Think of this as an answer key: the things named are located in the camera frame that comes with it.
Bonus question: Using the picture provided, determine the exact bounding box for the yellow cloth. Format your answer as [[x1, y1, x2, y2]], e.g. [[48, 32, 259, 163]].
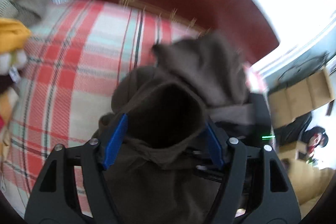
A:
[[0, 17, 32, 53]]

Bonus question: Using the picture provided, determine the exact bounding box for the white plush toy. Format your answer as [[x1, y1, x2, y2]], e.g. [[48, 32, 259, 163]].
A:
[[0, 50, 28, 75]]

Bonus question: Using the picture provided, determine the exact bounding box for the red plush doll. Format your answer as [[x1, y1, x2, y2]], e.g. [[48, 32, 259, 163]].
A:
[[306, 126, 329, 161]]

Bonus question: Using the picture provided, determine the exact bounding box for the red plaid blanket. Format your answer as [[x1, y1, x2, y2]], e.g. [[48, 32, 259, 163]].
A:
[[0, 0, 271, 214]]

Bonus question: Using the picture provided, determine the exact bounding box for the brown zip hoodie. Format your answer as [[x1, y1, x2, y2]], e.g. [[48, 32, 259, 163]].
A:
[[91, 31, 259, 224]]

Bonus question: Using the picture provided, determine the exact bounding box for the white door frame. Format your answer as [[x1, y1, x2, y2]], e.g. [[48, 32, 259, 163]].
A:
[[251, 10, 336, 76]]

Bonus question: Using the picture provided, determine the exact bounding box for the closed cardboard box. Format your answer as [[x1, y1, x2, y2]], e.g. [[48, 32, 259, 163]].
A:
[[267, 89, 293, 128], [285, 79, 315, 120]]

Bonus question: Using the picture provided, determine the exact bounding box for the pile of dark clothes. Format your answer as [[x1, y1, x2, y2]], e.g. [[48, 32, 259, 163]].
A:
[[274, 111, 315, 146]]

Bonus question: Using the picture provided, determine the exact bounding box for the person's right forearm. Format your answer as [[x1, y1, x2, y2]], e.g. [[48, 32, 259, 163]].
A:
[[280, 160, 336, 212]]

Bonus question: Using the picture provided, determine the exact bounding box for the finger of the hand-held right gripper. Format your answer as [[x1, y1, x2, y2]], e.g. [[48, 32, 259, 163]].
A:
[[193, 149, 227, 183]]

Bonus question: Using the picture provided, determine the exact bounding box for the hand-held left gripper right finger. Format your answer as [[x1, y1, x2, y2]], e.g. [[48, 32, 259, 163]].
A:
[[206, 122, 301, 224]]

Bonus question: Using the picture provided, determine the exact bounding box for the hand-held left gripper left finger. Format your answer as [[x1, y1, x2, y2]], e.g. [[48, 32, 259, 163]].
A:
[[24, 114, 129, 224]]

